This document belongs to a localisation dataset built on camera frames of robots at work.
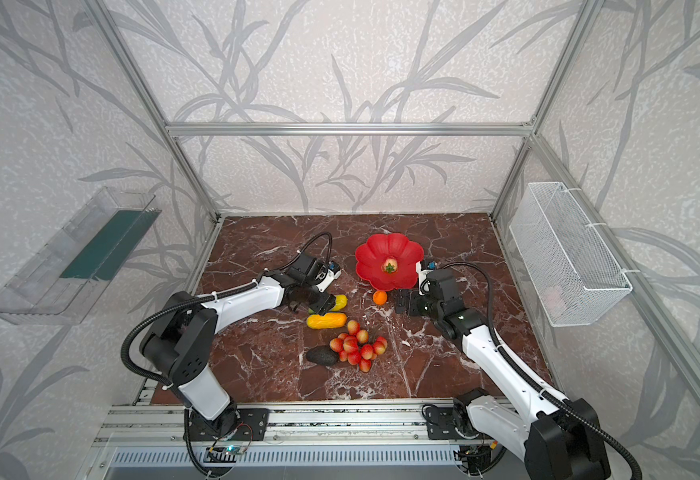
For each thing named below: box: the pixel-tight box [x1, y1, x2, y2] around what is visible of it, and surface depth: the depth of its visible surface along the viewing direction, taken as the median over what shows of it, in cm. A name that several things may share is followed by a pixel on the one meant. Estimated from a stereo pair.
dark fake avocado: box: [306, 345, 339, 366], surface depth 83 cm
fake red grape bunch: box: [329, 320, 388, 373], surface depth 83 cm
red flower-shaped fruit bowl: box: [355, 233, 424, 292], surface depth 108 cm
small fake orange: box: [373, 290, 387, 305], surface depth 96 cm
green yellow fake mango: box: [332, 294, 348, 311], surface depth 93 cm
